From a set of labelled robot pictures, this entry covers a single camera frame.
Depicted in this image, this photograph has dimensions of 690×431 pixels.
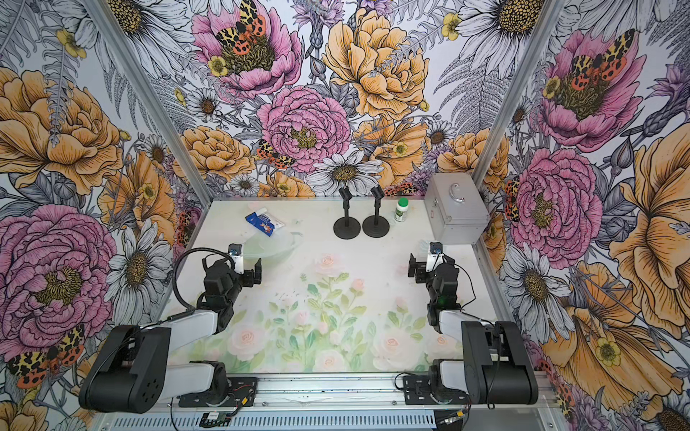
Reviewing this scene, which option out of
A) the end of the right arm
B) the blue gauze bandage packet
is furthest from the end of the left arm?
the end of the right arm

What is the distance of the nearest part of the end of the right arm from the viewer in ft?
2.72

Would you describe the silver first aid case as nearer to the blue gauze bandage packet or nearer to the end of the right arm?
the end of the right arm

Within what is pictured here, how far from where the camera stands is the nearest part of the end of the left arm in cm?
82

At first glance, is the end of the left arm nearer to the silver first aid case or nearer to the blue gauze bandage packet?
the blue gauze bandage packet

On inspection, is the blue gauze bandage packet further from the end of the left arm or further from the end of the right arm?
the end of the right arm

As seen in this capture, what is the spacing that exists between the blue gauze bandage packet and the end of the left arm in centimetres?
25

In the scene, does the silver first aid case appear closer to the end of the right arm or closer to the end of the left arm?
the end of the right arm

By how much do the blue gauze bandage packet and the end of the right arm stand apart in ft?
1.86

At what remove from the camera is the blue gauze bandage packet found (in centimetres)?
111
